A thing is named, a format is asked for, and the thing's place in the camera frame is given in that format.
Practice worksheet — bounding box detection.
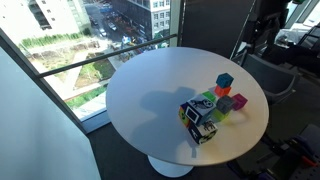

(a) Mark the white blue patterned cube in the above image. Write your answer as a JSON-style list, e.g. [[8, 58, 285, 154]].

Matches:
[[184, 94, 217, 127]]

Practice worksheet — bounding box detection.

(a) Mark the black office chair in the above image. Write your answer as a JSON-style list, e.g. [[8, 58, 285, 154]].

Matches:
[[240, 52, 298, 105]]

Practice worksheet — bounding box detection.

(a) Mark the green block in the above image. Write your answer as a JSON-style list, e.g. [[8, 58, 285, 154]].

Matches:
[[201, 90, 218, 104]]

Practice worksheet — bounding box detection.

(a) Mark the grey block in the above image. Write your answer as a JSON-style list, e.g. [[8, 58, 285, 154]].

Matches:
[[215, 95, 236, 115]]

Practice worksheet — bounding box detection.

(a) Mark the black equipment pile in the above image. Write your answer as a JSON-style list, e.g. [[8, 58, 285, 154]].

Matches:
[[229, 123, 320, 180]]

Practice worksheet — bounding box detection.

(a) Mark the dark computer monitor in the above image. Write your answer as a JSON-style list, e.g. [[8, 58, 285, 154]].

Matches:
[[297, 25, 320, 49]]

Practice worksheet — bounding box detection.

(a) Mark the blue block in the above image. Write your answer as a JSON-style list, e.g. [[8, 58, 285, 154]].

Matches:
[[215, 72, 235, 90]]

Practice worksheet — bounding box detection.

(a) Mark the magenta block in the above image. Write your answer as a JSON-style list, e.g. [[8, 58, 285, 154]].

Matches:
[[231, 93, 249, 112]]

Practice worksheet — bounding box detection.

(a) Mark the black white patterned cube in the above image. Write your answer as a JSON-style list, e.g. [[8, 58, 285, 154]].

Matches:
[[187, 119, 219, 145]]

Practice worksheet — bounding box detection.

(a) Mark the orange tool handle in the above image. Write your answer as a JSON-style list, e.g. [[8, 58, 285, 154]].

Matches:
[[300, 155, 319, 168]]

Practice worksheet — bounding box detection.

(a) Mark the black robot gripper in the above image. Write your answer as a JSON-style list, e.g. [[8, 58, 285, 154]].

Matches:
[[255, 0, 292, 56]]

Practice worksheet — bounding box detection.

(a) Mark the multicoloured patterned cube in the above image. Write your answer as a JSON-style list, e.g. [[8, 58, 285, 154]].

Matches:
[[178, 102, 192, 129]]

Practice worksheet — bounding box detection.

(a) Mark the orange block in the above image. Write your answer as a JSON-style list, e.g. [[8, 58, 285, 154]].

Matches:
[[213, 84, 232, 98]]

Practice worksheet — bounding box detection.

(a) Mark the dark window handrail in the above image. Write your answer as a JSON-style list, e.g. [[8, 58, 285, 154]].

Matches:
[[34, 33, 179, 80]]

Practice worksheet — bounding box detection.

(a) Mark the lime yellow-green block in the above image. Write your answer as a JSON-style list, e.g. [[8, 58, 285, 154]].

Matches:
[[211, 108, 232, 123]]

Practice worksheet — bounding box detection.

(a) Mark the dark blind panel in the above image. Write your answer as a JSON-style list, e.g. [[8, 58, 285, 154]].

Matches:
[[181, 0, 264, 60]]

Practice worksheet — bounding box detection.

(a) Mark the white table pedestal base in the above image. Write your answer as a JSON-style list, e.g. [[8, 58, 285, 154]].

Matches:
[[147, 155, 195, 179]]

